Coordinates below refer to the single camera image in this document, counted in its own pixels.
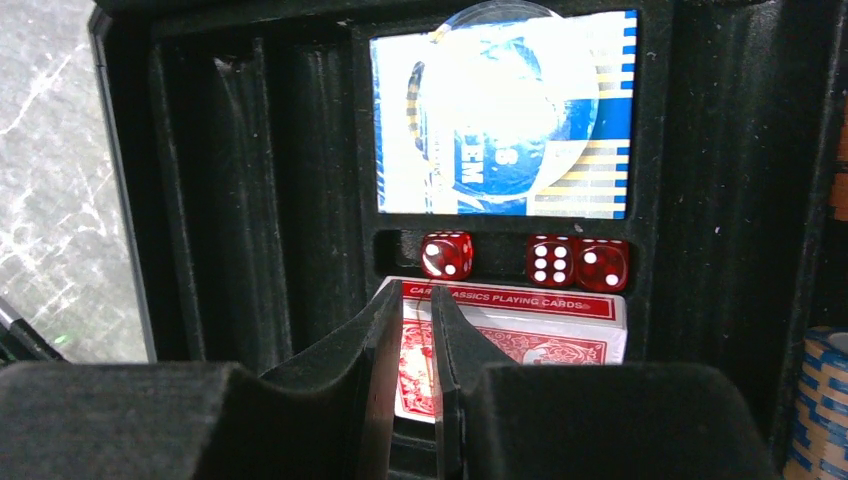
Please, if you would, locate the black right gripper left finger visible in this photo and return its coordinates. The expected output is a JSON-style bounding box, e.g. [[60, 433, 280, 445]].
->
[[1, 281, 403, 479]]

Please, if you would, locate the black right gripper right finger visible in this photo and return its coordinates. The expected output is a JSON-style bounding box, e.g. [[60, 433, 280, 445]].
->
[[431, 287, 777, 479]]

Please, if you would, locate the red playing card deck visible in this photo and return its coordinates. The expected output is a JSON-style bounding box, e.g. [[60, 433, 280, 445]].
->
[[395, 277, 628, 423]]

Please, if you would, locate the blue playing card deck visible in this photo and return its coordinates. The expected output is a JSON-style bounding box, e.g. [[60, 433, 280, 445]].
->
[[369, 9, 639, 220]]

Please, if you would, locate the black foam-lined carrying case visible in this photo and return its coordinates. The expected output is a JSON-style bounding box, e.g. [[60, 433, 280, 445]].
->
[[89, 1, 847, 464]]

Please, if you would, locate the poker chip roll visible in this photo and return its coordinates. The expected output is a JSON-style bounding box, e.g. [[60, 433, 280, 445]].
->
[[782, 326, 847, 479]]

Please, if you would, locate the red dice set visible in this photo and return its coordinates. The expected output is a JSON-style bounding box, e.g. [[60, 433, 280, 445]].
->
[[420, 230, 631, 293]]

